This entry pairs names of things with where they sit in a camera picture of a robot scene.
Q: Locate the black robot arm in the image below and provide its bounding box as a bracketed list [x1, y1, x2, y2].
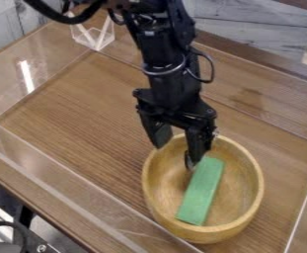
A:
[92, 0, 216, 169]

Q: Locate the green rectangular block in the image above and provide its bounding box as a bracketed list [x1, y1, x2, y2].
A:
[175, 157, 224, 226]

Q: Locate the brown wooden bowl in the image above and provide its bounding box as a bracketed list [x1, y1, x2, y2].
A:
[141, 134, 264, 244]

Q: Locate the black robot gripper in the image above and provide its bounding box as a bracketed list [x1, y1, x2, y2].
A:
[133, 62, 216, 170]

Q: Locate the black cable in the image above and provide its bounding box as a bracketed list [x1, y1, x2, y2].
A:
[22, 0, 106, 26]

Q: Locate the black table leg bracket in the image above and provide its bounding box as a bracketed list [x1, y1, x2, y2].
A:
[0, 215, 60, 253]

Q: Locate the clear acrylic corner bracket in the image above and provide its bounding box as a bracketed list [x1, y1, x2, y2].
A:
[69, 17, 115, 51]

